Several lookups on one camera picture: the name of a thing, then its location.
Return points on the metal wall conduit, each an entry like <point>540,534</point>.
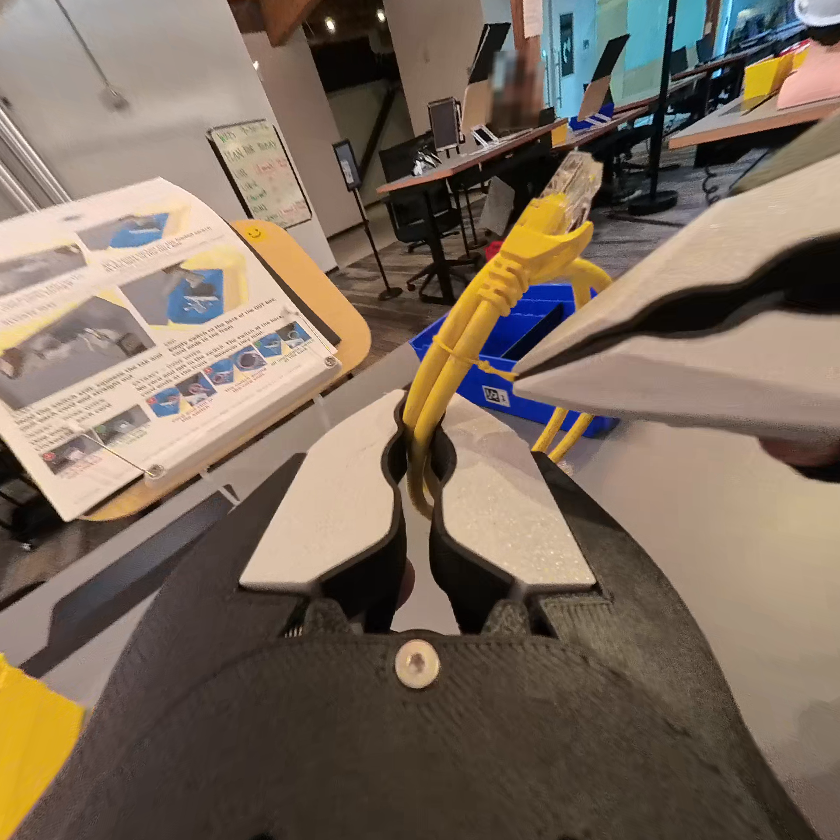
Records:
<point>113,98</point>

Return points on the pink mannequin head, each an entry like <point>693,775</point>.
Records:
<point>814,79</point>

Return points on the printed instruction sheet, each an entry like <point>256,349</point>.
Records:
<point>131,328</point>

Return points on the black sign stand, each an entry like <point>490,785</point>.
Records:
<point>346,164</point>

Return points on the person's right hand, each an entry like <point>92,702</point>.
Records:
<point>814,459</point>

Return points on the black pole stand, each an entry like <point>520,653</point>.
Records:
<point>656,197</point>

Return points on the whiteboard with handwriting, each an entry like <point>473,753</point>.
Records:
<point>259,174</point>

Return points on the wood-edged desk with mannequin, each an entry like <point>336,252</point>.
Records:
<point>754,121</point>

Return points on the wood-edged desk with monitor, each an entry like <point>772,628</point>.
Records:
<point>459,162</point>

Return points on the white hard hat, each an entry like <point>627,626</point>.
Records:
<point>820,10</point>

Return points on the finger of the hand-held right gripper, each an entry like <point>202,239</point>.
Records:
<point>722,380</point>
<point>709,262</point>

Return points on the small upright monitor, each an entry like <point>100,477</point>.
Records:
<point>443,124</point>

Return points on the small yellow plastic bin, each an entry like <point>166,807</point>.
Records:
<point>764,75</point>

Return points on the blue plastic storage bin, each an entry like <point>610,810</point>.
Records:
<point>531,308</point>

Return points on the red plastic bin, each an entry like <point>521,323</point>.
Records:
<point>495,253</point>

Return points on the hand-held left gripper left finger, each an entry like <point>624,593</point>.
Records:
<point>328,512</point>

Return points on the large yellow plastic bin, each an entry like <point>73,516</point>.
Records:
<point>33,735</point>

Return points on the black office chair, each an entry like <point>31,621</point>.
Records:
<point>413,203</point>

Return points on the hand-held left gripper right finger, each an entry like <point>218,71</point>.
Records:
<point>512,525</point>

